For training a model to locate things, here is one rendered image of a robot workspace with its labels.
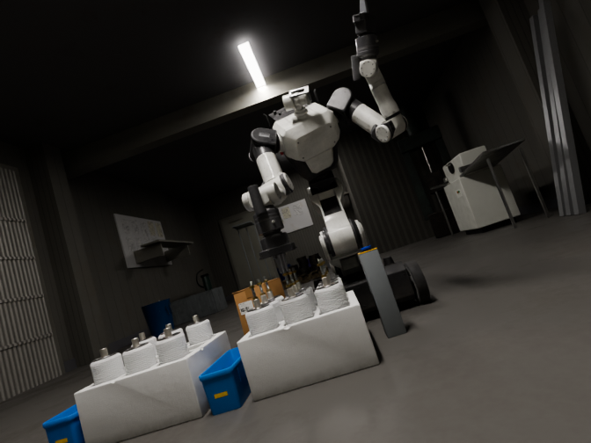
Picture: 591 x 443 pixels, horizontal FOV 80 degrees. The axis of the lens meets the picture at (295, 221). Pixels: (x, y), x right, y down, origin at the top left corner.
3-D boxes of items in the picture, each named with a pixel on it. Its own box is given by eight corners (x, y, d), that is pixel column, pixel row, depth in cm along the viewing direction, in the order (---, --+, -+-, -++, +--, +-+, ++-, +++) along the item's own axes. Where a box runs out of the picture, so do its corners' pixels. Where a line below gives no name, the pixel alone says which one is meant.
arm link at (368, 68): (376, 43, 135) (379, 75, 138) (379, 47, 145) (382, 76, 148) (347, 50, 139) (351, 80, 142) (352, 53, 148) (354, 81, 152)
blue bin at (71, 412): (109, 418, 139) (102, 388, 141) (134, 410, 138) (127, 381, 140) (47, 464, 110) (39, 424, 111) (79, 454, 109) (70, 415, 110)
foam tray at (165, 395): (151, 399, 148) (141, 357, 150) (238, 373, 144) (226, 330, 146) (86, 452, 109) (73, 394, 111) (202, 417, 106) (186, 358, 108)
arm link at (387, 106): (377, 92, 140) (399, 136, 143) (393, 84, 145) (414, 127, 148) (361, 104, 150) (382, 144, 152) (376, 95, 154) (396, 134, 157)
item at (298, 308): (314, 357, 105) (295, 298, 107) (289, 360, 110) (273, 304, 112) (330, 344, 113) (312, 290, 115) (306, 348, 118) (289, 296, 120)
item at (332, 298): (358, 343, 105) (339, 284, 107) (328, 350, 107) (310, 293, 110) (362, 333, 114) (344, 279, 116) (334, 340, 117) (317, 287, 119)
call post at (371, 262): (385, 334, 131) (357, 254, 135) (403, 328, 131) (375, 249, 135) (388, 338, 124) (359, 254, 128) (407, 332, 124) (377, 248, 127)
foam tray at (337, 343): (275, 361, 143) (262, 318, 145) (368, 333, 140) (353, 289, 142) (253, 402, 105) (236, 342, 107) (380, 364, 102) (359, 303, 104)
